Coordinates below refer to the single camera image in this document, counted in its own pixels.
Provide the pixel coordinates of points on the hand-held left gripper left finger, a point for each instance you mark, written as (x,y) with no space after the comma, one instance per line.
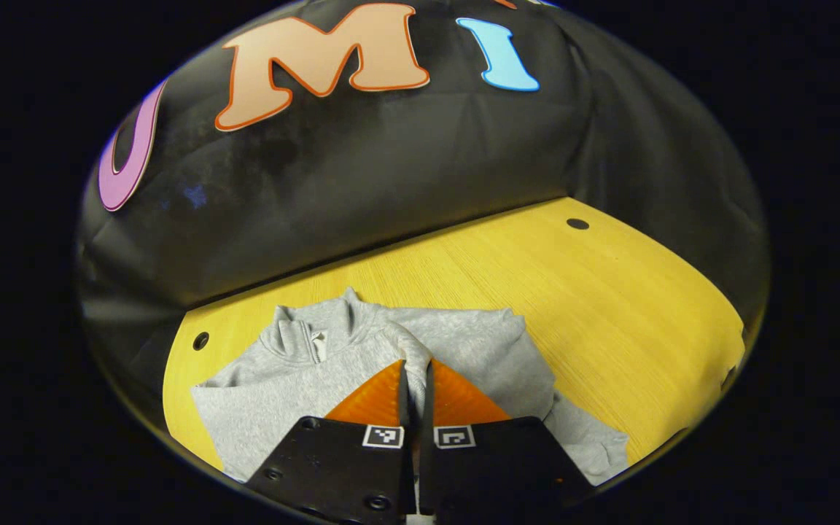
(405,401)

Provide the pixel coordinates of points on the grey zip-neck sweatshirt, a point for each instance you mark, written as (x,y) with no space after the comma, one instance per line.
(464,350)

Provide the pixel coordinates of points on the black backdrop cloth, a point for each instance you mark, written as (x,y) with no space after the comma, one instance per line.
(391,168)

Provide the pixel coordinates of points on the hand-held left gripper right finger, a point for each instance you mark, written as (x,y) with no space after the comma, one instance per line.
(427,408)

